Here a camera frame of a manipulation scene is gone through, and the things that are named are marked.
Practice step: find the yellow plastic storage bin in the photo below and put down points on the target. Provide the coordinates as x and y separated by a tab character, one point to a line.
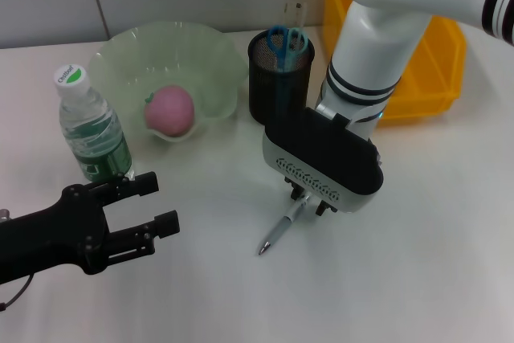
433	78

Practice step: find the blue scissors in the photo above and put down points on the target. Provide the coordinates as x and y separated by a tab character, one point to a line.
283	54

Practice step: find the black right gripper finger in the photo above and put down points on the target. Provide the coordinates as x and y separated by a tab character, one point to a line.
295	190
326	208

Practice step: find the silver ballpoint pen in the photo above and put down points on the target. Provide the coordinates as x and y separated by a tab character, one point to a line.
277	230

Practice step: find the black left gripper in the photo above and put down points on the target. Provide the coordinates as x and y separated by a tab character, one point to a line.
52	234

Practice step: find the clear plastic ruler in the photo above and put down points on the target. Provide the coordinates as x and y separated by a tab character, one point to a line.
300	13

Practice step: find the pink peach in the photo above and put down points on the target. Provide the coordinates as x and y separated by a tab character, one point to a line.
170	112

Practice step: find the green glass fruit plate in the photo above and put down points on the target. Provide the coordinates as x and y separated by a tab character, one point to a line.
160	58

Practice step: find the black mesh pen holder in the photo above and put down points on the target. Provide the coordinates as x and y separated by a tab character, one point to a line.
265	94

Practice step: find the clear water bottle green label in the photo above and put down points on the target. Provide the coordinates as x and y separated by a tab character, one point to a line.
88	126

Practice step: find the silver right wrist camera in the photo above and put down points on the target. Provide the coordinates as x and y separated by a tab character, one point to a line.
321	150

